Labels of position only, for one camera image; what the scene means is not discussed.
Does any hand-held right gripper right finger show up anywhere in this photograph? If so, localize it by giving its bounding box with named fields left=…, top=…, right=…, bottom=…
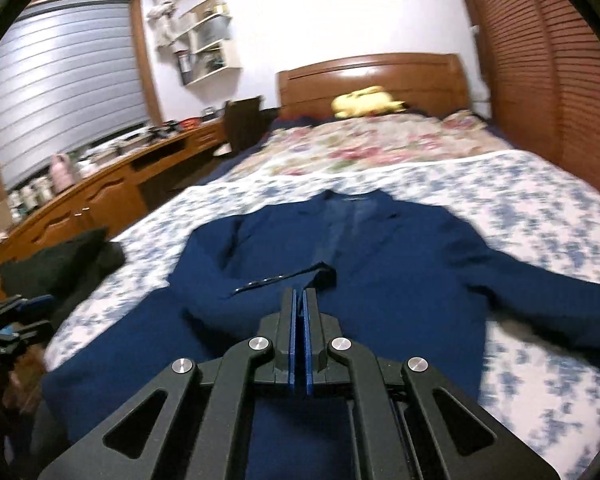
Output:
left=302, top=287, right=563, bottom=480

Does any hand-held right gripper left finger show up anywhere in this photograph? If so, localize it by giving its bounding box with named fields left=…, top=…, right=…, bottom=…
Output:
left=37, top=287, right=297, bottom=480

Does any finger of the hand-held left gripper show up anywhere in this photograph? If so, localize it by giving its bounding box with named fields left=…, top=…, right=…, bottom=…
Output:
left=0, top=294, right=57, bottom=322
left=0, top=319, right=53, bottom=358

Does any navy blue jacket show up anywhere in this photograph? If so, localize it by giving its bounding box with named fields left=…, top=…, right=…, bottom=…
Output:
left=41, top=189, right=600, bottom=480

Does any dark green cloth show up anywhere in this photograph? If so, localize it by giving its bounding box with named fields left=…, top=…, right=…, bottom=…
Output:
left=0, top=227, right=127, bottom=312

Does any pink bottle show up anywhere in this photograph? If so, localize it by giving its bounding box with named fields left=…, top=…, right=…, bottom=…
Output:
left=51, top=153, right=79, bottom=194

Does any wooden desk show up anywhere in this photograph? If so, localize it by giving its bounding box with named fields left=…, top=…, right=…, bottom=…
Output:
left=0, top=119, right=231, bottom=306

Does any pink floral quilt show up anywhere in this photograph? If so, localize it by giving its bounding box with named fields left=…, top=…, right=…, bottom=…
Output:
left=224, top=109, right=517, bottom=182

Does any grey window blind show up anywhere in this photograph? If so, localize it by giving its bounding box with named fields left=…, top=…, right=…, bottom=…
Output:
left=0, top=0, right=150, bottom=192

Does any black chair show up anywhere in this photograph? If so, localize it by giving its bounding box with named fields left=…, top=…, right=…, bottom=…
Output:
left=223, top=96, right=282, bottom=154

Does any yellow plush toy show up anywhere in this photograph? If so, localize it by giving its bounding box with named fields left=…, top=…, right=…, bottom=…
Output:
left=331, top=86, right=407, bottom=120

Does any blue floral bed sheet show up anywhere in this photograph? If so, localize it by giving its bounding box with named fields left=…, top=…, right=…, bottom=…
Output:
left=45, top=149, right=600, bottom=461

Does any wooden headboard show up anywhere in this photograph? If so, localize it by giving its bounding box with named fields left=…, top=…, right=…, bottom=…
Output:
left=276, top=52, right=473, bottom=122

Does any white plush toy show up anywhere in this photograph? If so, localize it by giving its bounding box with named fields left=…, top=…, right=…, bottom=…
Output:
left=147, top=0, right=182, bottom=47

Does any wooden louvered wardrobe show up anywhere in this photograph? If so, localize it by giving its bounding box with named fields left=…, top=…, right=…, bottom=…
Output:
left=450, top=0, right=600, bottom=203

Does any white wall shelf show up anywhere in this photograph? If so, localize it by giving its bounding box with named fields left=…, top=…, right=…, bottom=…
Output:
left=172, top=0, right=244, bottom=87

